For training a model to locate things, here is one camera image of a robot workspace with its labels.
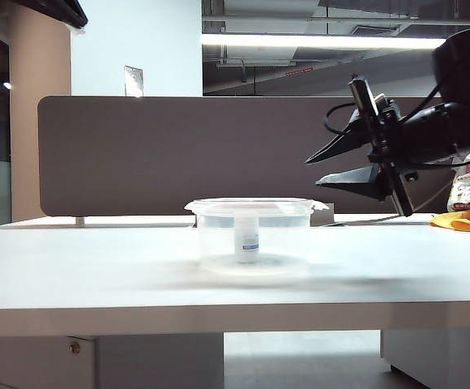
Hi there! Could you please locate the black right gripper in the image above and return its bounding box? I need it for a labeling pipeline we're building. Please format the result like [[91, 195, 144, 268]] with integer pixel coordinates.
[[305, 78, 464, 217]]

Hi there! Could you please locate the round clear plastic box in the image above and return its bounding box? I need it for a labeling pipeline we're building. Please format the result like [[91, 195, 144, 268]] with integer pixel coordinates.
[[196, 205, 313, 276]]

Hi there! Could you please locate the clear round plastic lid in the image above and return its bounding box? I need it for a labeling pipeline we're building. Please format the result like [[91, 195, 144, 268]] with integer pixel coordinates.
[[183, 196, 331, 216]]

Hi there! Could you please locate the small white medicine bottle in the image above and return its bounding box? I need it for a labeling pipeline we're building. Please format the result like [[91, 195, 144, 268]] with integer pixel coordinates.
[[234, 214, 261, 265]]

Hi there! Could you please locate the yellow cloth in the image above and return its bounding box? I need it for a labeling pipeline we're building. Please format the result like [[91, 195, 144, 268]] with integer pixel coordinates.
[[429, 210, 470, 236]]

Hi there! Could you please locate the long ceiling light strip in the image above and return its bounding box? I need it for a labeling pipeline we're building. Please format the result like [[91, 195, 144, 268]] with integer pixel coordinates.
[[201, 32, 451, 51]]

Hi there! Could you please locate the brown fabric desk divider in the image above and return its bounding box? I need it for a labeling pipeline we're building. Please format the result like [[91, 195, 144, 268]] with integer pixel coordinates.
[[37, 95, 470, 218]]

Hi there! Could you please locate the white cabinet with vent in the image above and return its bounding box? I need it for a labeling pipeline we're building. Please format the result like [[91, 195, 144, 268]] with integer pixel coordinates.
[[380, 325, 470, 389]]

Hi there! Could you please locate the white desk support panel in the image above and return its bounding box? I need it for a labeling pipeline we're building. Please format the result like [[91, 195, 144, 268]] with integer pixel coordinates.
[[0, 333, 224, 389]]

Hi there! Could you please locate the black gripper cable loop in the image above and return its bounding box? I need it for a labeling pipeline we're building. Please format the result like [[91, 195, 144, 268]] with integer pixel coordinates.
[[324, 100, 361, 136]]

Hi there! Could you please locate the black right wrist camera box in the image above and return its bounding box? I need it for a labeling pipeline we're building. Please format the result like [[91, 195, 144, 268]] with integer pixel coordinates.
[[374, 92, 400, 122]]

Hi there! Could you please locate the metal wall plate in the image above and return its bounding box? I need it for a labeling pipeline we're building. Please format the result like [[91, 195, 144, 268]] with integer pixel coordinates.
[[123, 64, 145, 98]]

